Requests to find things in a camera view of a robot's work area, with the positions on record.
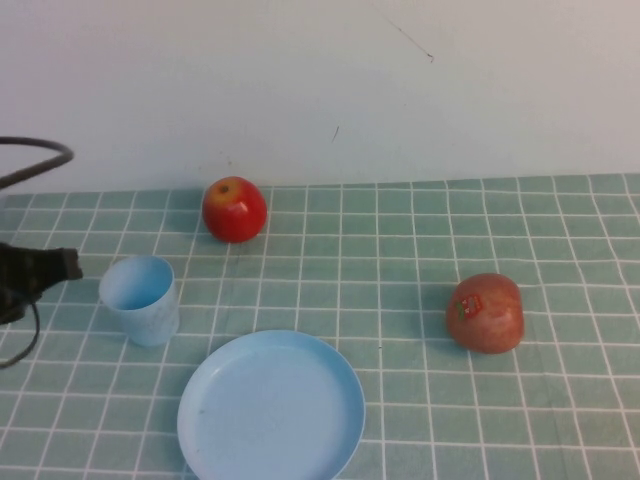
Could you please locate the light blue plastic cup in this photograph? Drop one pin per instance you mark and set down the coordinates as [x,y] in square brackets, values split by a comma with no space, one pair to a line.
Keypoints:
[142,305]

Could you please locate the light blue plastic plate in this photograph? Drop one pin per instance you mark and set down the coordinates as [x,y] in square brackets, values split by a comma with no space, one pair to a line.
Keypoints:
[270,410]

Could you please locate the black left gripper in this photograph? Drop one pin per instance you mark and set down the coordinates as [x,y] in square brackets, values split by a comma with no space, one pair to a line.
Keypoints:
[20,275]

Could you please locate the dull red apple with sticker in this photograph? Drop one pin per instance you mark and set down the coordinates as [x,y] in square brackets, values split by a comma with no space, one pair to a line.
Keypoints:
[487,315]

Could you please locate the shiny red apple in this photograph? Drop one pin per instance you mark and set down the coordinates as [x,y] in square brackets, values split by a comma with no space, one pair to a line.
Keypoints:
[235,212]

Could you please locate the green checked tablecloth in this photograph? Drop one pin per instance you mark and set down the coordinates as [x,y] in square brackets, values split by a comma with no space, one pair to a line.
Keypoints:
[400,250]

